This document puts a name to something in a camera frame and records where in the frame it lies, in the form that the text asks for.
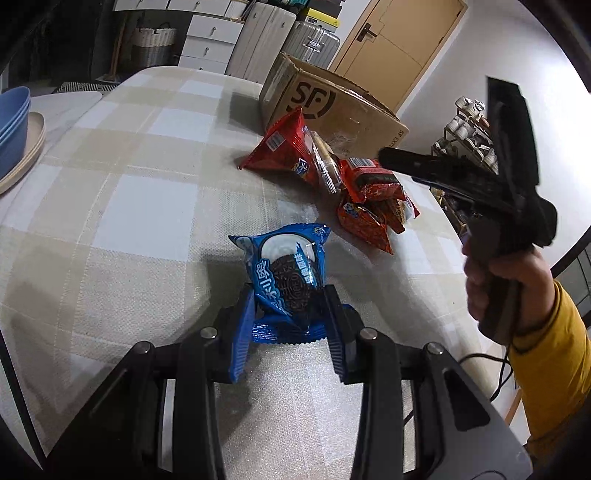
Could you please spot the white side table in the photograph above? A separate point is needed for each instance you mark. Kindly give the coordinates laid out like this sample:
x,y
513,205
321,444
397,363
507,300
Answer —
x,y
69,106

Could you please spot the yellow black shoe box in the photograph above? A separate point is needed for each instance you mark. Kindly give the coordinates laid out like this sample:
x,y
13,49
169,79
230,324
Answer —
x,y
323,18

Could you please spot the beige plate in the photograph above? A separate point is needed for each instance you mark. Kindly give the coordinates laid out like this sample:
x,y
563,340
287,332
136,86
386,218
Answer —
x,y
34,147

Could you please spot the shoe rack with shoes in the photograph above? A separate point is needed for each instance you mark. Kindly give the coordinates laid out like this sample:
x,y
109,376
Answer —
x,y
461,127

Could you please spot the blue cookie packet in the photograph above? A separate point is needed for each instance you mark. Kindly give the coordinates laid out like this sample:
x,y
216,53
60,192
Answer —
x,y
286,277

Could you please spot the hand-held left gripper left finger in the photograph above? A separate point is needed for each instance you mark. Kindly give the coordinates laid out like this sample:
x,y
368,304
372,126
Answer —
x,y
242,341

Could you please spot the silver suitcase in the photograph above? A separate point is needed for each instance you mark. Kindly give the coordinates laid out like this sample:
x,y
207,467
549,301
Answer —
x,y
314,41

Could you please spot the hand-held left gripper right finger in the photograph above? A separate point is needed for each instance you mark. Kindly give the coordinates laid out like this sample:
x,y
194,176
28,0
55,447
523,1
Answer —
x,y
339,332

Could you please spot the white dressing table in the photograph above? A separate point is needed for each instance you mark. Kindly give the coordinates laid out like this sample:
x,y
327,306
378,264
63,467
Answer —
x,y
207,32

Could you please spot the red black snack packet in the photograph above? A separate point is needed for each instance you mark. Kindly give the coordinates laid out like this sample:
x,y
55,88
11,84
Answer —
x,y
374,177

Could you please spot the red triangular snack packet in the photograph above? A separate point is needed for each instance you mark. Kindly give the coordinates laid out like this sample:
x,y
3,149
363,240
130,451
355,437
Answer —
x,y
281,147

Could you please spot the beige checked tablecloth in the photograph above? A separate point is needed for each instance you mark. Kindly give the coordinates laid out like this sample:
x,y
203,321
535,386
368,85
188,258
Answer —
x,y
115,207

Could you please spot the person's right hand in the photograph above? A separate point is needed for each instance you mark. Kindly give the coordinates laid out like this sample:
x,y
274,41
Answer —
x,y
538,286

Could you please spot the person's right forearm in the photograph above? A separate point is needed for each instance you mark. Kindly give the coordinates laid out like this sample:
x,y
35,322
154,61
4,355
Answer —
x,y
554,360

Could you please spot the red brown cookie packet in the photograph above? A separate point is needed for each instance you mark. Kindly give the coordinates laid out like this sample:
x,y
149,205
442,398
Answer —
x,y
369,221

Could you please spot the woven laundry basket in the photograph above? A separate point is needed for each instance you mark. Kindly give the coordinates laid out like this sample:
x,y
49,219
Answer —
x,y
152,46

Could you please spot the wooden door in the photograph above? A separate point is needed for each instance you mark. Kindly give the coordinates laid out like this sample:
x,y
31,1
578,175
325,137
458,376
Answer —
x,y
401,46

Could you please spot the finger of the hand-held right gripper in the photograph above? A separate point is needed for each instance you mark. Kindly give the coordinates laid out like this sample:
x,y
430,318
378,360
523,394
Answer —
x,y
415,161
510,120

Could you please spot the cardboard box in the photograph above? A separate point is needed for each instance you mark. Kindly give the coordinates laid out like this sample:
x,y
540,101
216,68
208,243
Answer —
x,y
323,101

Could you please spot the clear sandwich biscuit packet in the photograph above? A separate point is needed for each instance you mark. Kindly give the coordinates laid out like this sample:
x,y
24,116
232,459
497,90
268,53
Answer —
x,y
325,161

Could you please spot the white suitcase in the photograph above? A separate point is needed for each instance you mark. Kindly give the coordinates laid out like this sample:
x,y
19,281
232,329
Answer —
x,y
263,37

